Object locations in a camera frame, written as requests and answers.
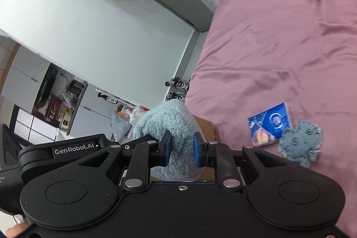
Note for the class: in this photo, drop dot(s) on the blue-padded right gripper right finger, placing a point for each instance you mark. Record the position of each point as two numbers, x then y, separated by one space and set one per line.
231 167

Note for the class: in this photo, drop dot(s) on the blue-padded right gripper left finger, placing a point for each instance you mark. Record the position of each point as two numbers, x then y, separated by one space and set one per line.
141 155

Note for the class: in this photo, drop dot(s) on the grey plastic mailer bag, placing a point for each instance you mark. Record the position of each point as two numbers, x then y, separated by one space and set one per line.
120 126

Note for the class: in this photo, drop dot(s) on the white plastic bag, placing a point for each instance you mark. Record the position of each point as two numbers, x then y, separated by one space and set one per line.
136 113

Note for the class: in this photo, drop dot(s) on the blue tissue packet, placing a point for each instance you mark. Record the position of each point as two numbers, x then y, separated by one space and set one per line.
267 127

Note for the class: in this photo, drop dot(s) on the small grey-blue fluffy cloth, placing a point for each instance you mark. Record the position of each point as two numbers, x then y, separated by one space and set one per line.
301 145

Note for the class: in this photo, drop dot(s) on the pink bed sheet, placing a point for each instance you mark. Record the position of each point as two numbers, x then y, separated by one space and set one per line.
260 53

